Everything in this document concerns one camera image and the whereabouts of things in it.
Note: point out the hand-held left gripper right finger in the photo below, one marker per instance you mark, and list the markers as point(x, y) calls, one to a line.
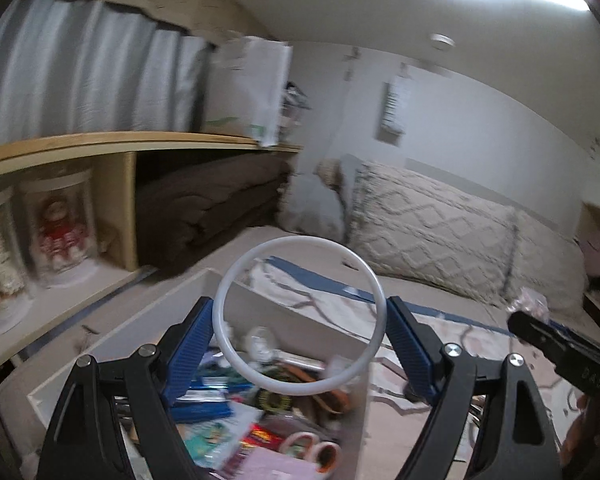
point(410, 355)

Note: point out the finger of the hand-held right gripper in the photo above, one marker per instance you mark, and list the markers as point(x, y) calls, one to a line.
point(532, 335)

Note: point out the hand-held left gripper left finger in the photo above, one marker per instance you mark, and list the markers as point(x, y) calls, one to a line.
point(187, 355)

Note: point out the clear plastic packet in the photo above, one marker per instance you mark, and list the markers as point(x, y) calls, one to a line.
point(527, 302)

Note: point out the white cardboard shoe box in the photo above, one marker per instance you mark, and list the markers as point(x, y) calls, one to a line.
point(352, 425)

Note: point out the person's right hand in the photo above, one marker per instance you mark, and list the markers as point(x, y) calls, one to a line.
point(575, 425)

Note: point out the printed pink white blanket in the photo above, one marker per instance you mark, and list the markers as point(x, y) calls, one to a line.
point(430, 320)

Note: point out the beige bed sheet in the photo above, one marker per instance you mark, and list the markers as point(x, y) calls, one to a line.
point(430, 295)

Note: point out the small beige textured pillow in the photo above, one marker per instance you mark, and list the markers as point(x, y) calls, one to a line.
point(550, 265)

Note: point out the large beige textured pillow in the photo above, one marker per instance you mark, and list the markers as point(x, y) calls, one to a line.
point(430, 230)

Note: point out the wooden cabinet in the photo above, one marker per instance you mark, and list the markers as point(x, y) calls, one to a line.
point(595, 210)

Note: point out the brown folded blanket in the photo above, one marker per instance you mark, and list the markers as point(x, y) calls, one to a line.
point(210, 210)

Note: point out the red doll in clear case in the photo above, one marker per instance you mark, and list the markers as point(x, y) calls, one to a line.
point(60, 235)

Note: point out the wooden shelf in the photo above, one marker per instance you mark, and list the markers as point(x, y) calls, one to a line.
point(115, 195)

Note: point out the grey plush pillow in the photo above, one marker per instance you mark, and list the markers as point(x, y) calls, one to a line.
point(315, 200)

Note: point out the cream doll in clear case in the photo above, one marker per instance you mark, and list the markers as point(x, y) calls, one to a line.
point(0, 265)

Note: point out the white shopping bag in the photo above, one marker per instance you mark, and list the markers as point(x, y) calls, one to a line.
point(250, 90)

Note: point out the grey curtain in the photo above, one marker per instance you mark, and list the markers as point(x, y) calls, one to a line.
point(80, 75)

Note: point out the smoke detector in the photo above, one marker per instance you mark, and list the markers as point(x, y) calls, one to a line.
point(441, 41)

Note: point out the hanging wall pouch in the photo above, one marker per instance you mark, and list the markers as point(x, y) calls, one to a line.
point(395, 107)

